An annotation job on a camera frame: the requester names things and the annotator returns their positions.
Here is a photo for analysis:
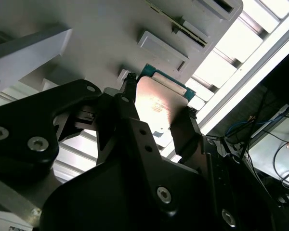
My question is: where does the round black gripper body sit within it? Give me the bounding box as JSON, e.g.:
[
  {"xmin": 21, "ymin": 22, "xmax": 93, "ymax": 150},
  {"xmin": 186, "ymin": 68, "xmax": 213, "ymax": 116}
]
[{"xmin": 38, "ymin": 153, "xmax": 222, "ymax": 231}]

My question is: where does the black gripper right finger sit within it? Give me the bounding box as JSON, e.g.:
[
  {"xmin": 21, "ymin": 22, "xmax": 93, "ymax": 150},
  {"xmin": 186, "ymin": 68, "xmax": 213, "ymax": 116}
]
[{"xmin": 170, "ymin": 105, "xmax": 289, "ymax": 231}]

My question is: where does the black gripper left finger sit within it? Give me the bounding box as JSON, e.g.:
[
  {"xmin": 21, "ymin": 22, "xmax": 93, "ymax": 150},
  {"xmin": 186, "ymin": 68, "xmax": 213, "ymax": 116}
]
[{"xmin": 0, "ymin": 73, "xmax": 179, "ymax": 216}]

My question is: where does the silver CPU green board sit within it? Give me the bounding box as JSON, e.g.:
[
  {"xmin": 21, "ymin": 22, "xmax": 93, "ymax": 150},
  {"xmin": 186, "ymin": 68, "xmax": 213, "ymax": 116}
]
[{"xmin": 134, "ymin": 63, "xmax": 197, "ymax": 139}]

